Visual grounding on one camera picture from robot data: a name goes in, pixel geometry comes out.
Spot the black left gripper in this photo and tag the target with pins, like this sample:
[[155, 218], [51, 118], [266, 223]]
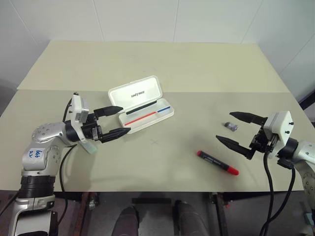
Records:
[[89, 127]]

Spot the small grey metal part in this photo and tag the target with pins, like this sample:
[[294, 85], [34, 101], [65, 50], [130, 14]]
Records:
[[230, 126]]

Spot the pale green eraser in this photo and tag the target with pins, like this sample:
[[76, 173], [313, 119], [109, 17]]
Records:
[[91, 148]]

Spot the white plastic pencil case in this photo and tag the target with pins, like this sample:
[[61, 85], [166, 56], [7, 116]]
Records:
[[137, 93]]

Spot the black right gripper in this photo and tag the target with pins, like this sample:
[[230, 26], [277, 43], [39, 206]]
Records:
[[262, 142]]

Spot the brown table frame leg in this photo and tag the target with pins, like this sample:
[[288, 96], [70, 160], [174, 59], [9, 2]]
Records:
[[220, 211], [89, 209]]

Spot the dark rounded shape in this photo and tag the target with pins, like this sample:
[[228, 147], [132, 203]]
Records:
[[128, 221], [189, 218]]

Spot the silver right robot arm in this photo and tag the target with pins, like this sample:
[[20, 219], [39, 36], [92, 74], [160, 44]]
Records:
[[305, 152]]

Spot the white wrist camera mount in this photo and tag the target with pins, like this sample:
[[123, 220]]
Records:
[[76, 108], [280, 125]]

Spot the black flat bar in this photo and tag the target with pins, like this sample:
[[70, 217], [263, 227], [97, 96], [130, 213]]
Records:
[[151, 200]]

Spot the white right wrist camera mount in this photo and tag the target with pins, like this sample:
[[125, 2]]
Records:
[[280, 125]]

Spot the red and black marker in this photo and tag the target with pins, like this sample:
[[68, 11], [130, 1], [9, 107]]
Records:
[[216, 162]]

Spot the black slanted frame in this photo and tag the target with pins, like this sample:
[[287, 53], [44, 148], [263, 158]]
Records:
[[308, 98]]

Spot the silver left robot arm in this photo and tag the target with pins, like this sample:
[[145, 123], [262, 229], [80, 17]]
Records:
[[40, 145]]

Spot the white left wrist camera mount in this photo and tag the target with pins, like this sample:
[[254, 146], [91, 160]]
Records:
[[76, 108]]

